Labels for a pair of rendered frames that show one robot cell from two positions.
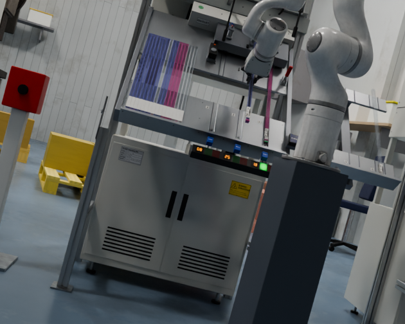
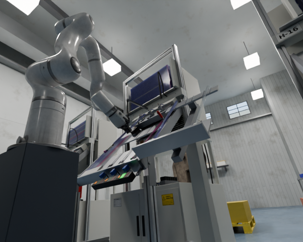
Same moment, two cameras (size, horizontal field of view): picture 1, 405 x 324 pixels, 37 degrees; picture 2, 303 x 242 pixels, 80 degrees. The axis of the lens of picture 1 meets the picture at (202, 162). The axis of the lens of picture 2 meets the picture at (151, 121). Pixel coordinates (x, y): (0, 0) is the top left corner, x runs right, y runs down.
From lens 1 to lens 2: 2.05 m
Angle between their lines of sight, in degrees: 52
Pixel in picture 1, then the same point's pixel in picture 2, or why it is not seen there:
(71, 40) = (236, 165)
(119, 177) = (115, 217)
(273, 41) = (96, 102)
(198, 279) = not seen: outside the picture
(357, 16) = (57, 47)
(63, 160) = not seen: hidden behind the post
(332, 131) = (31, 116)
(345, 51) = (36, 65)
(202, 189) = not seen: hidden behind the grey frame
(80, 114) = (256, 191)
